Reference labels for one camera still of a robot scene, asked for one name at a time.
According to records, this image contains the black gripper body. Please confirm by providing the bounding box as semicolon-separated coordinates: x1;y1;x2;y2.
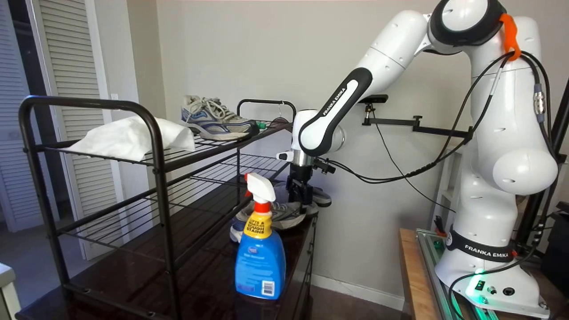
286;164;325;201

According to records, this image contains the grey felt slipper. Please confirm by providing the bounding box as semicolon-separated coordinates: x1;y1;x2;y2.
229;201;307;244

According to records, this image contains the blue spray bottle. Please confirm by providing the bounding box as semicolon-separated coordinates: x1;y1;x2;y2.
233;173;288;303

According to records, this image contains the light wooden robot table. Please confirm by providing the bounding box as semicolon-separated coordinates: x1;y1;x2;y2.
398;228;443;320

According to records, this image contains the black metal shoe rack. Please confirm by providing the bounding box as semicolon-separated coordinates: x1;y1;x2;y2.
16;96;299;320

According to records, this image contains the white crumpled cloth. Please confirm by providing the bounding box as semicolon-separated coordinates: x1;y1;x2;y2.
67;114;197;164

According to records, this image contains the white louvered closet door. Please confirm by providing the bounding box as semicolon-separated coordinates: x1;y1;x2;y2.
25;0;140;263

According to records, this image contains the black monitor box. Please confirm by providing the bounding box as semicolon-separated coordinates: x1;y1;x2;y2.
540;201;569;299

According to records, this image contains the black upright pole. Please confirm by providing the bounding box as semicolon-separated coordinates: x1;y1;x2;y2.
521;77;569;251

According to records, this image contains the white furniture corner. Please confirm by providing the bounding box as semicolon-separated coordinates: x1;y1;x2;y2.
0;263;23;320

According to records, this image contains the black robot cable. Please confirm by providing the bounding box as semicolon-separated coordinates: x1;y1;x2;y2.
322;50;556;187

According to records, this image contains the black camera on boom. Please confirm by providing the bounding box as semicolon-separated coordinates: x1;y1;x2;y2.
357;93;389;107

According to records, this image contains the white leaning frame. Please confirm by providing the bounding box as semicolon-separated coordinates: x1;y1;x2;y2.
428;148;469;239

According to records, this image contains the orange cable tape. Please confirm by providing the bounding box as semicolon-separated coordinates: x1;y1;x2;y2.
498;13;523;61

